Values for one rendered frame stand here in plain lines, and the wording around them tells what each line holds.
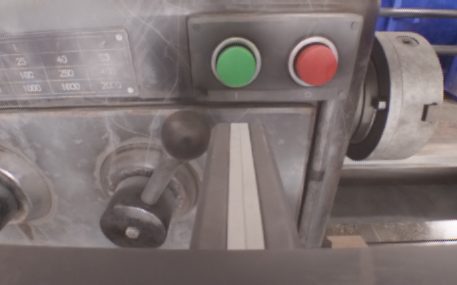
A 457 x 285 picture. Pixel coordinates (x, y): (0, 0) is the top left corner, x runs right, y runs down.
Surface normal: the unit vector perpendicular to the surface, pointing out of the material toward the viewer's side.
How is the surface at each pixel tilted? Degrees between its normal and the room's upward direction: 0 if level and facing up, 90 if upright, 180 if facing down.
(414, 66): 45
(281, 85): 90
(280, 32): 90
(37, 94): 90
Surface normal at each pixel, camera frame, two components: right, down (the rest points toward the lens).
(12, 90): -0.02, 0.52
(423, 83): -0.03, -0.04
